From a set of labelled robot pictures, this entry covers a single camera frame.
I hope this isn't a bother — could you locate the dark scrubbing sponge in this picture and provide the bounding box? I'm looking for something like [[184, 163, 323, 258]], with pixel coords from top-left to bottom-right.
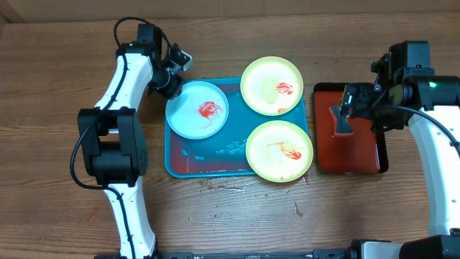
[[329, 105, 354, 135]]

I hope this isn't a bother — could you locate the light blue plate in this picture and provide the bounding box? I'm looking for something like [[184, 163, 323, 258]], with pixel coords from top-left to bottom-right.
[[165, 81, 229, 140]]

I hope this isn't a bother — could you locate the green plate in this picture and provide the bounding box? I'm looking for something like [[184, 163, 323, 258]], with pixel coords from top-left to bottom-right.
[[246, 120, 313, 183], [240, 56, 303, 116]]

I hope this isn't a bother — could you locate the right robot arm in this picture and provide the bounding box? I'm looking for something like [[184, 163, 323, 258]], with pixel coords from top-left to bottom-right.
[[331, 41, 459, 258]]

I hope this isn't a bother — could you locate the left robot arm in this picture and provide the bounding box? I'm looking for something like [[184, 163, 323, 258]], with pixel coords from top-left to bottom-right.
[[70, 19, 193, 258]]

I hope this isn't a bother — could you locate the black tray with red water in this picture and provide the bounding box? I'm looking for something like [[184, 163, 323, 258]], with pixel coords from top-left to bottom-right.
[[313, 83, 389, 174]]

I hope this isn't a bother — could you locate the teal plastic tray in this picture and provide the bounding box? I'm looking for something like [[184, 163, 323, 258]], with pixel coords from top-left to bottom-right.
[[165, 78, 308, 178]]

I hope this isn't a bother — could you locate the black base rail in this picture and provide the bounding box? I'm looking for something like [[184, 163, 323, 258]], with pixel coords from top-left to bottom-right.
[[150, 248, 360, 259]]

